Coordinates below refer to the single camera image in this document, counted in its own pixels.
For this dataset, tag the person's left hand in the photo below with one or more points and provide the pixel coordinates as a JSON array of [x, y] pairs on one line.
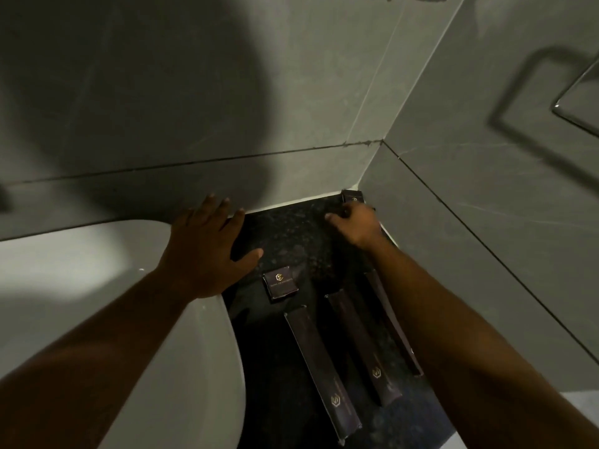
[[201, 257]]

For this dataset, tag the person's right hand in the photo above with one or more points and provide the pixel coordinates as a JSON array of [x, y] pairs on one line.
[[362, 229]]

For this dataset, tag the person's left middle finger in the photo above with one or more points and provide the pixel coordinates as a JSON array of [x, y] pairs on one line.
[[224, 215]]

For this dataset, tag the person's left thumb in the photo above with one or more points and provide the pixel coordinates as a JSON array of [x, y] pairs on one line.
[[249, 259]]

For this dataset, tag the person's right thumb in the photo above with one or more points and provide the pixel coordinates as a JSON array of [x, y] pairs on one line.
[[334, 218]]

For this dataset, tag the person's left little finger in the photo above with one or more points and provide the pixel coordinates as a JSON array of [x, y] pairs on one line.
[[186, 223]]

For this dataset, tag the small dark box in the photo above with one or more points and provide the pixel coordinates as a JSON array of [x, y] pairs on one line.
[[352, 196]]

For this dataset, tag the person's left forearm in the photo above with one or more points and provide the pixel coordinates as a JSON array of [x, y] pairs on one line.
[[93, 364]]

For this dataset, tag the person's right forearm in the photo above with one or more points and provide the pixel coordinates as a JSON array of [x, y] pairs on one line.
[[468, 355]]

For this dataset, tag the square dark box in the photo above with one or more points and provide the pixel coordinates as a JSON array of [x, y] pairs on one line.
[[281, 284]]

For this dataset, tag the long dark box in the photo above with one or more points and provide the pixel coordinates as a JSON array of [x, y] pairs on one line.
[[362, 348], [323, 374], [391, 317]]

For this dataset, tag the white ceramic sink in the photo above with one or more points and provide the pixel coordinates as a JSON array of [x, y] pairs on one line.
[[196, 369]]

